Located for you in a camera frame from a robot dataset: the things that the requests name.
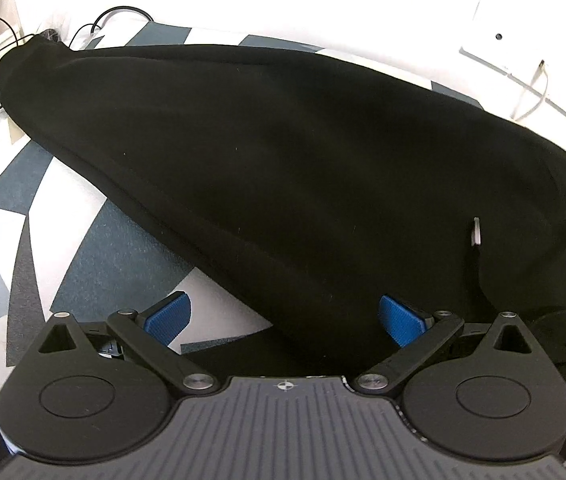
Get geometric patterned table mat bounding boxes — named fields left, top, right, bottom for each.
left=0, top=22, right=488, bottom=466

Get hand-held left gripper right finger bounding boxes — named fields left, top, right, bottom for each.
left=354, top=295, right=538, bottom=395

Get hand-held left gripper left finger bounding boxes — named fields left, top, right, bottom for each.
left=37, top=291, right=218, bottom=395

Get white wall socket panel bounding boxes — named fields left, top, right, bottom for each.
left=459, top=0, right=566, bottom=133

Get black pants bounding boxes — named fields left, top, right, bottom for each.
left=0, top=35, right=566, bottom=411

